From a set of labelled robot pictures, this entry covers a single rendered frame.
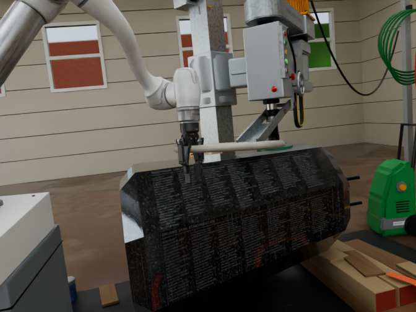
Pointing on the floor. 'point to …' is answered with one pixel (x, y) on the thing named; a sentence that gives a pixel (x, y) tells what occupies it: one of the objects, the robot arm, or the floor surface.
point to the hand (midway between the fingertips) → (192, 173)
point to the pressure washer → (394, 195)
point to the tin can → (72, 288)
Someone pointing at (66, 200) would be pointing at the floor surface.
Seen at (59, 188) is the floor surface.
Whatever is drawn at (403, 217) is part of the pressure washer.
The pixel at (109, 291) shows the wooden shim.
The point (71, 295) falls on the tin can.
